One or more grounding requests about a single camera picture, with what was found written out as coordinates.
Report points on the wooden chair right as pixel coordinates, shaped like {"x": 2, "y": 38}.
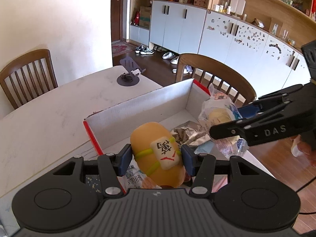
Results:
{"x": 216, "y": 69}

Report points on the right hand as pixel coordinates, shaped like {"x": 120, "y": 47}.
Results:
{"x": 299, "y": 147}

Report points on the silver foil bag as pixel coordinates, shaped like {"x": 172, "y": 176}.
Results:
{"x": 190, "y": 133}

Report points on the bread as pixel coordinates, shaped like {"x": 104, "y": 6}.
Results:
{"x": 219, "y": 109}

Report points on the red shoe box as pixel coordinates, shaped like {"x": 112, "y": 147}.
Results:
{"x": 110, "y": 130}

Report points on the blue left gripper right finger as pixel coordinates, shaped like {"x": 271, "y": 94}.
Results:
{"x": 190, "y": 160}

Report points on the wooden chair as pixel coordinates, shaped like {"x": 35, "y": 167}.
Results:
{"x": 28, "y": 77}
{"x": 216, "y": 69}

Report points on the black phone stand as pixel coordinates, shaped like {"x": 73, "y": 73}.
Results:
{"x": 131, "y": 78}

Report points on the white chicken breast packet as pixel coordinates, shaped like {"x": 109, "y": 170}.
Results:
{"x": 135, "y": 178}

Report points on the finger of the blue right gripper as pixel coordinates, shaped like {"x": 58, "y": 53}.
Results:
{"x": 229, "y": 129}
{"x": 249, "y": 111}

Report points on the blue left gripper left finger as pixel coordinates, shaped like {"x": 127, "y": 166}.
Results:
{"x": 124, "y": 158}

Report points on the yellow plush toy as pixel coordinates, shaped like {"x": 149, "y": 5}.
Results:
{"x": 157, "y": 155}

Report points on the wooden chair far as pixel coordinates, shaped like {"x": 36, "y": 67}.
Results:
{"x": 28, "y": 77}

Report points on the light blue small box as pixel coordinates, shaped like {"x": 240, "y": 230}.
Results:
{"x": 204, "y": 148}

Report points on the white wall cabinets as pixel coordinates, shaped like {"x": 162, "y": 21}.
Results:
{"x": 260, "y": 39}

